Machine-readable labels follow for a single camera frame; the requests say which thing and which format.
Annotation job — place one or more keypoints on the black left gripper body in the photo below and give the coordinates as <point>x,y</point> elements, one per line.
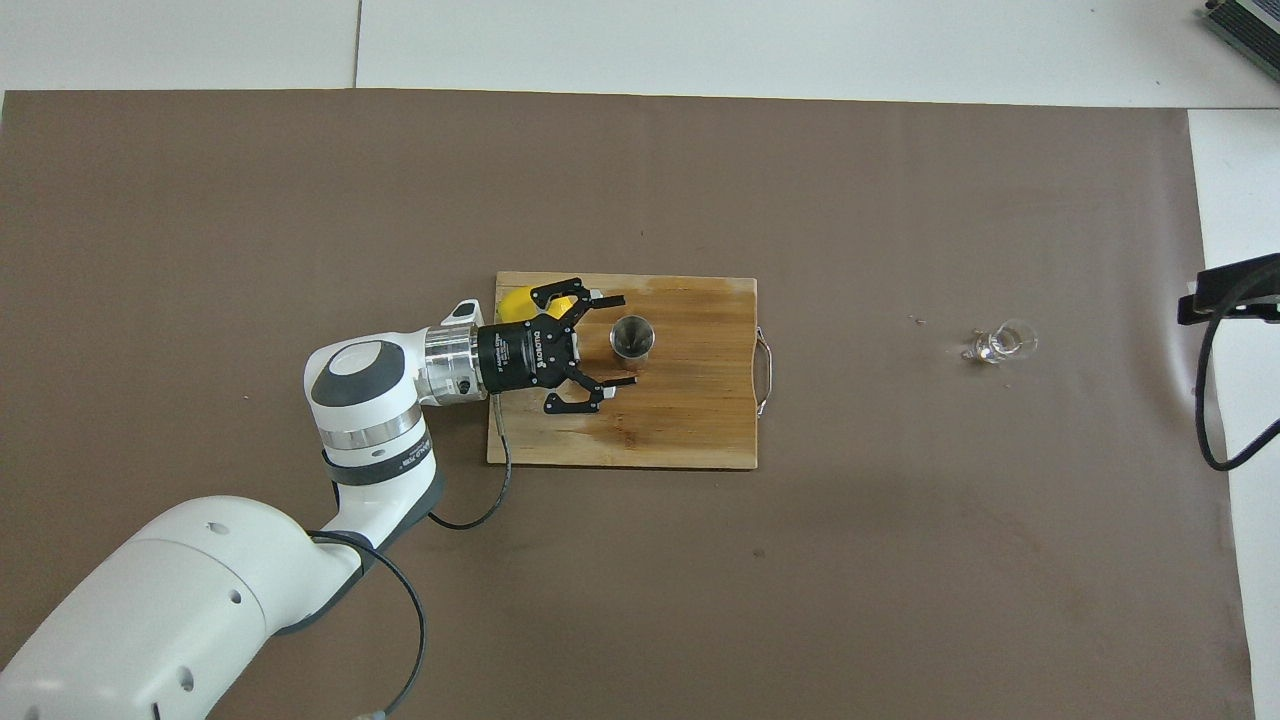
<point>525,355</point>

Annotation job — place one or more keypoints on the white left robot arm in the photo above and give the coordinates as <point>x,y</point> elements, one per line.
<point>200,600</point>

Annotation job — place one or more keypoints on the brown table mat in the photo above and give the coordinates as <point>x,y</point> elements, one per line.
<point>900,600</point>

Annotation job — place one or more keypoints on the small clear glass cup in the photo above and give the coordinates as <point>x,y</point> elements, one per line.
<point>1000,345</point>

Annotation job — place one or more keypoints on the grey ribbed metal device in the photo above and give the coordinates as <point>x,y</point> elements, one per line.
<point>1250,25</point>

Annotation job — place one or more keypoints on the yellow lemon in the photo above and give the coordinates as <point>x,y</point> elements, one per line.
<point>515,305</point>

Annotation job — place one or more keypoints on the wooden cutting board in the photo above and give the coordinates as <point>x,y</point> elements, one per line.
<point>700,420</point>

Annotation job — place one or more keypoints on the steel double jigger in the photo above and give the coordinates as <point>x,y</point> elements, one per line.
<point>633,338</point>

